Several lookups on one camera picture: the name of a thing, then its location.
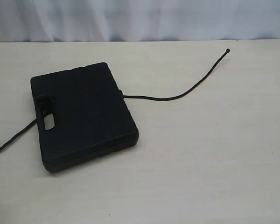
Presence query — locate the black plastic carrying case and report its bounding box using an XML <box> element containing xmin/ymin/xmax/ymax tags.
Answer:
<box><xmin>30</xmin><ymin>63</ymin><xmax>139</xmax><ymax>173</ymax></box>

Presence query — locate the black cord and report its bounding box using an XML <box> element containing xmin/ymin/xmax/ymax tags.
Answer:
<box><xmin>0</xmin><ymin>48</ymin><xmax>231</xmax><ymax>155</ymax></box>

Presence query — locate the white curtain backdrop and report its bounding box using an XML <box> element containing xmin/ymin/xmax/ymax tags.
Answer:
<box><xmin>0</xmin><ymin>0</ymin><xmax>280</xmax><ymax>42</ymax></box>

